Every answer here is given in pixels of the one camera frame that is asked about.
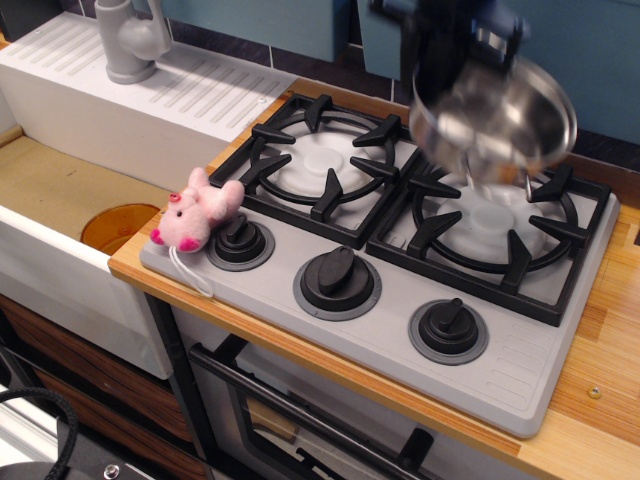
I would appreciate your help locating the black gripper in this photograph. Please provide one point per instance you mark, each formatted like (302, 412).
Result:
(433, 31)

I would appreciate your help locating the stainless steel pan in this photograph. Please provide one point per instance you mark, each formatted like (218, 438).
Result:
(493, 128)

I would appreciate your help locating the grey toy stove top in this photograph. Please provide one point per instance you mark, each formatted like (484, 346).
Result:
(509, 386)

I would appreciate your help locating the black middle stove knob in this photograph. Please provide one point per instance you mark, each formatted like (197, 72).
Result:
(337, 286)

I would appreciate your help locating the black stove knob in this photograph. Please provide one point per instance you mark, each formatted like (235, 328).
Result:
(448, 332)
(337, 286)
(240, 245)

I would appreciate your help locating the black left stove knob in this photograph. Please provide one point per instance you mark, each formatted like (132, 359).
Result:
(240, 245)

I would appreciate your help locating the black right stove knob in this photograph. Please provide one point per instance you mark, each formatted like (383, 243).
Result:
(448, 332)

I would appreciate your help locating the black left burner grate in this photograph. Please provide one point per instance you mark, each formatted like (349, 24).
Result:
(315, 169)

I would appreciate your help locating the black burner grate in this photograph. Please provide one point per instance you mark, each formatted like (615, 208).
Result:
(315, 169)
(525, 249)

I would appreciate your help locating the black right burner grate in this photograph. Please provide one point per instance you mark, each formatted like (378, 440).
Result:
(525, 249)

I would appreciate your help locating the grey toy faucet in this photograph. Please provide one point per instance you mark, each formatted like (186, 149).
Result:
(131, 45)

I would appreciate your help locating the pink stuffed pig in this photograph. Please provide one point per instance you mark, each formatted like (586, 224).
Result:
(190, 218)

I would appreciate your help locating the white toy sink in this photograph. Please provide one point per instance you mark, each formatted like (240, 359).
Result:
(74, 143)

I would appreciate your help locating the orange plastic plate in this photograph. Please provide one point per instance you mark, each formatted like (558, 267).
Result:
(110, 229)

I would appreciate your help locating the white oven door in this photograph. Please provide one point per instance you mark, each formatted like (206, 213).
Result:
(289, 423)

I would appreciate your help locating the wooden drawer front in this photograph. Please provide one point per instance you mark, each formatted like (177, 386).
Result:
(118, 405)

